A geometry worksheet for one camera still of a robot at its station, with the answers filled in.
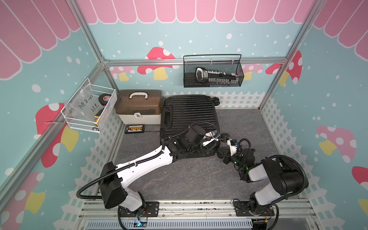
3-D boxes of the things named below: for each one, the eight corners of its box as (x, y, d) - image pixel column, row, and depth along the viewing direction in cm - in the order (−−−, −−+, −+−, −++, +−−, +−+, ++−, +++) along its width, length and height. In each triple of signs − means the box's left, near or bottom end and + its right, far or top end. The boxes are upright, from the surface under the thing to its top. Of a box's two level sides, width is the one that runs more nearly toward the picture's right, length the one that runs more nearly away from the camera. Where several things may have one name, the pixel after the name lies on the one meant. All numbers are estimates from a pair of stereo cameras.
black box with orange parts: (124, 133, 108) (123, 131, 106) (126, 126, 112) (125, 124, 110) (143, 133, 108) (142, 131, 106) (145, 126, 112) (144, 124, 110)
